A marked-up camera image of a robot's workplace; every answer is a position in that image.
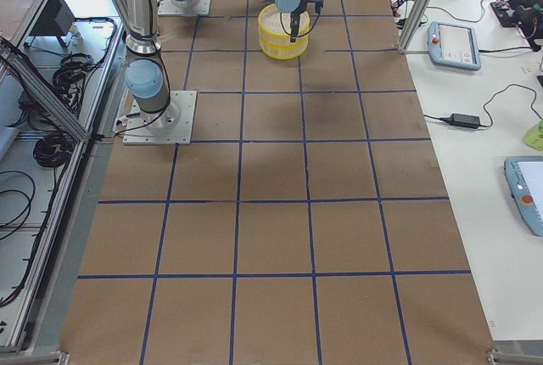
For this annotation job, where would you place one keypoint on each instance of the yellow bamboo steamer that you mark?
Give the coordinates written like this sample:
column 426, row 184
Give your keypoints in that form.
column 285, row 50
column 275, row 26

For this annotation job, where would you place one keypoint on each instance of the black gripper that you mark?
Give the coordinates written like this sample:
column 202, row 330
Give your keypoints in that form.
column 295, row 16

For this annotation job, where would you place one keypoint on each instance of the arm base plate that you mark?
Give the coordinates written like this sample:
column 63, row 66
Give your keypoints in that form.
column 174, row 126

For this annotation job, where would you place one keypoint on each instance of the black power brick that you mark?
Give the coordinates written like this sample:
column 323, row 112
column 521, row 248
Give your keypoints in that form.
column 462, row 120

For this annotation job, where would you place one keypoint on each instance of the green drink bottle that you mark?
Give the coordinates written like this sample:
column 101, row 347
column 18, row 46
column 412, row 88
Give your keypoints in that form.
column 534, row 136

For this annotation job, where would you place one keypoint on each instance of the aluminium frame post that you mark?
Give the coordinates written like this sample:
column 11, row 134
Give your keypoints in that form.
column 411, row 25

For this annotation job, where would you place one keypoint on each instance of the teach pendant with red button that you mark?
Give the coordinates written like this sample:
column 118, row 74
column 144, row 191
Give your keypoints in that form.
column 453, row 46

